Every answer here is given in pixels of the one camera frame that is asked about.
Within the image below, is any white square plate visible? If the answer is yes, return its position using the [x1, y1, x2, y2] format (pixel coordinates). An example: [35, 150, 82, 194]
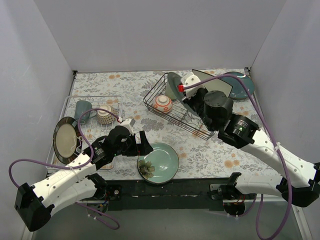
[191, 69, 233, 97]

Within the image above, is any green flower deep plate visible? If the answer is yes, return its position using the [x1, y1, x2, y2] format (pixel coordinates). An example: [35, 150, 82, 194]
[137, 142, 180, 185]

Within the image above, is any orange patterned bowl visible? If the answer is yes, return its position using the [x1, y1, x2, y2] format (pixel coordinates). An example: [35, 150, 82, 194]
[153, 95, 173, 114]

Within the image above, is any dark teal round plate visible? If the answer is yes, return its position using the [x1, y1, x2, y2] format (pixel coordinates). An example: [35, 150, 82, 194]
[167, 72, 197, 116]

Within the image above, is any black wire dish rack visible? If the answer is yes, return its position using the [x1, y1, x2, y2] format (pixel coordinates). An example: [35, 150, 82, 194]
[143, 72, 215, 141]

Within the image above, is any green cup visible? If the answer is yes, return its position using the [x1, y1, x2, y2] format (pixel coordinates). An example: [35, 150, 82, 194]
[165, 84, 177, 101]

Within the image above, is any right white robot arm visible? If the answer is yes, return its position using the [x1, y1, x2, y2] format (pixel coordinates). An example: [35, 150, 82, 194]
[183, 87, 320, 208]

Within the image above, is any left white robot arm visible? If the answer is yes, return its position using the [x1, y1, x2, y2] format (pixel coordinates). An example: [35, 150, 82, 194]
[14, 125, 154, 232]

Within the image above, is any brown patterned bowl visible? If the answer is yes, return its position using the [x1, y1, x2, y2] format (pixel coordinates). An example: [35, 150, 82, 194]
[97, 104, 119, 125]

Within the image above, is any floral table mat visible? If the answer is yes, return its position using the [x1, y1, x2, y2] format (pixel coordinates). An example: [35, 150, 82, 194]
[69, 71, 276, 179]

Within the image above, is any grey blue mug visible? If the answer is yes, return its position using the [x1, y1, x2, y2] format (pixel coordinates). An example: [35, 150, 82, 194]
[74, 100, 97, 125]

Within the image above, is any black rimmed round plate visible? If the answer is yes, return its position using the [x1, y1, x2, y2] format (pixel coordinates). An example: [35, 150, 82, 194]
[52, 116, 83, 165]

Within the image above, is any white wire dish rack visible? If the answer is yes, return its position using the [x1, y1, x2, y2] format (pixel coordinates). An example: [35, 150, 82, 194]
[46, 95, 123, 171]

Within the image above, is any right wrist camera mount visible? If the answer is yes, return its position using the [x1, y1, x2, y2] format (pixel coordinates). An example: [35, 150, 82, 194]
[177, 72, 205, 99]

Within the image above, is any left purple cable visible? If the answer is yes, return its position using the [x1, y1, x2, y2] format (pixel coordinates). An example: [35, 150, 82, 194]
[8, 108, 123, 230]

